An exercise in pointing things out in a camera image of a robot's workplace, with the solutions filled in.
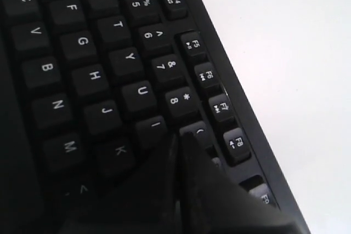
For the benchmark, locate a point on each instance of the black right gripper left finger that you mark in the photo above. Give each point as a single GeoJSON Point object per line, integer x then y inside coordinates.
{"type": "Point", "coordinates": [145, 203]}

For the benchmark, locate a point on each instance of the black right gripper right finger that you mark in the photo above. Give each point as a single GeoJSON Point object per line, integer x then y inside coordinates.
{"type": "Point", "coordinates": [212, 203]}

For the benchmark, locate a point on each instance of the black acer keyboard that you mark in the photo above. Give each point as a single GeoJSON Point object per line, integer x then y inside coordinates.
{"type": "Point", "coordinates": [90, 87]}

